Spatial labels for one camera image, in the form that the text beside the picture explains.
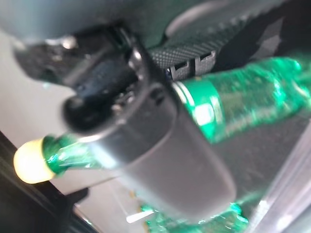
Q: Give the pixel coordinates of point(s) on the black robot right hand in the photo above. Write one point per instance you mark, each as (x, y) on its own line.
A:
(155, 150)

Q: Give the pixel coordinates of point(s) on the green Sprite bottle yellow cap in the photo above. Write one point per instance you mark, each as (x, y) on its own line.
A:
(218, 222)
(243, 102)

